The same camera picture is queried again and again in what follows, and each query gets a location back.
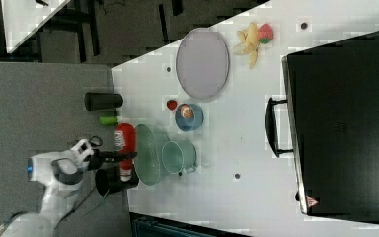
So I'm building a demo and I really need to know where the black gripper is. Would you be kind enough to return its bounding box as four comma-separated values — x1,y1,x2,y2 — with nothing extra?
86,149,137,171

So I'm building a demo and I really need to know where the red ketchup bottle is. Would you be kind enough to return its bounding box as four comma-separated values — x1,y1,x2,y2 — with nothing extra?
114,123,136,182

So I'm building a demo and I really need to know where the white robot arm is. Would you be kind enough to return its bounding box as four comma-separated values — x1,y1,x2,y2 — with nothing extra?
0,139,137,237

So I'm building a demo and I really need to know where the green oval strainer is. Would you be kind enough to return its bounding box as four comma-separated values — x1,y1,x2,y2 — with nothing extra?
134,124,169,186

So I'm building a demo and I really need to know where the black cylinder lower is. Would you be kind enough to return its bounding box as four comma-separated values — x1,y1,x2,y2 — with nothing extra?
95,166,139,197

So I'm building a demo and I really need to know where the black cylinder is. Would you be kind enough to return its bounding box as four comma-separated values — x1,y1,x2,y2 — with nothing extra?
95,166,139,197
84,92,123,111

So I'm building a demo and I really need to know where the green lime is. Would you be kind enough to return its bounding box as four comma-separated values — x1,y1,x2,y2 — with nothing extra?
99,116,118,125

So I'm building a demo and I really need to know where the black cylinder upper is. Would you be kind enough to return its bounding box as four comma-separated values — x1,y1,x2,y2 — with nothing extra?
84,92,123,111

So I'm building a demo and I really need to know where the green cup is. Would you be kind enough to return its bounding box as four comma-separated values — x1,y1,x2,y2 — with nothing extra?
162,140,197,174

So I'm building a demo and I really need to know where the red strawberry toy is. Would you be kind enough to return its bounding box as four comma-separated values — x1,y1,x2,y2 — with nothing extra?
167,100,178,111

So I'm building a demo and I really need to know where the blue bowl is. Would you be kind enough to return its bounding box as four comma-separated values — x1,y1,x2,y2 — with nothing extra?
175,103,204,132

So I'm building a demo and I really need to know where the orange toy in bowl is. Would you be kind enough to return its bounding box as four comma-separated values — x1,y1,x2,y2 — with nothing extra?
181,104,194,119

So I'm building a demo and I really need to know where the grey round plate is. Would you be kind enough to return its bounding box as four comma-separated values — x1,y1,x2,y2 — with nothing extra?
176,28,230,101

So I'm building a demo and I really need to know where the red strawberry by banana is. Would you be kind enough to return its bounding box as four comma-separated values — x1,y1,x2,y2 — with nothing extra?
258,24,273,44

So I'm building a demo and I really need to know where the black toaster oven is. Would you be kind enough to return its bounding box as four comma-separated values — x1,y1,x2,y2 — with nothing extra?
281,31,379,224

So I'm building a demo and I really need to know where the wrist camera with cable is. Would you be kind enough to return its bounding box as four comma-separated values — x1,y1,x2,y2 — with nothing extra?
88,136,103,149

